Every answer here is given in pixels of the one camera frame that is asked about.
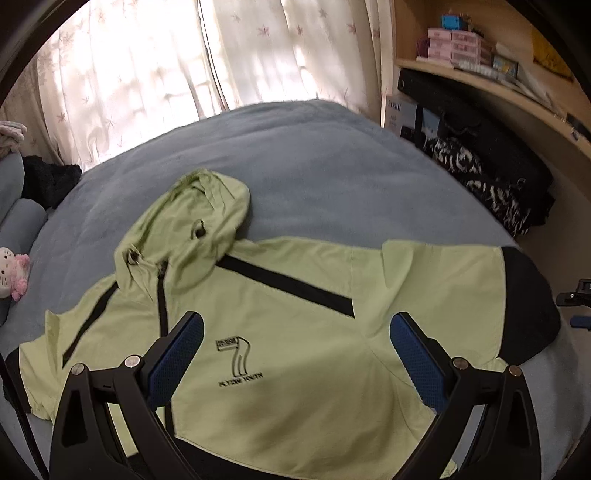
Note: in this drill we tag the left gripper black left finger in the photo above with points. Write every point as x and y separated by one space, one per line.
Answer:
85 443

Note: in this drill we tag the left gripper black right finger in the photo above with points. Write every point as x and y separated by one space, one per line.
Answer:
506 444

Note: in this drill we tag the light green black hooded jacket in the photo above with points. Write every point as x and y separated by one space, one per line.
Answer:
297 375

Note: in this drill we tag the white pink cat plush toy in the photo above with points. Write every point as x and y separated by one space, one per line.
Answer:
14 274

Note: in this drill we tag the lower blue pillow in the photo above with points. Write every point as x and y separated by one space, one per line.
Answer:
21 226

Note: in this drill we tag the blue pillow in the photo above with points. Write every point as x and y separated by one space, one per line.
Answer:
11 182
21 226

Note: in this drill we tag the black knitted garment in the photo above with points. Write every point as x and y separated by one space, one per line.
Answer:
48 184

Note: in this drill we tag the black white patterned cloth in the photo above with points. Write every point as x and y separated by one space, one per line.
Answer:
500 171

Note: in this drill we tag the upper blue pillow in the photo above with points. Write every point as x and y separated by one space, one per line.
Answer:
11 182

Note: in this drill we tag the blue fleece bed blanket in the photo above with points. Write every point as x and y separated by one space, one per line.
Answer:
314 170

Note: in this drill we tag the white blue cardboard box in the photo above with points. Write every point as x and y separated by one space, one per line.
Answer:
401 117

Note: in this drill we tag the floral sheer curtain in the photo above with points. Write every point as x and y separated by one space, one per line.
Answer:
116 74

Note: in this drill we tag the books on shelf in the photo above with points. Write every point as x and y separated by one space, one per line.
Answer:
511 74

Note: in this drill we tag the light wooden shelf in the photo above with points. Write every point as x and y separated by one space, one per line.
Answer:
501 23

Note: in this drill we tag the stack of pink boxes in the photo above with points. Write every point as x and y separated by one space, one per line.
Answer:
455 46

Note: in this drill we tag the small blue box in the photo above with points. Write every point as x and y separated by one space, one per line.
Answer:
454 22

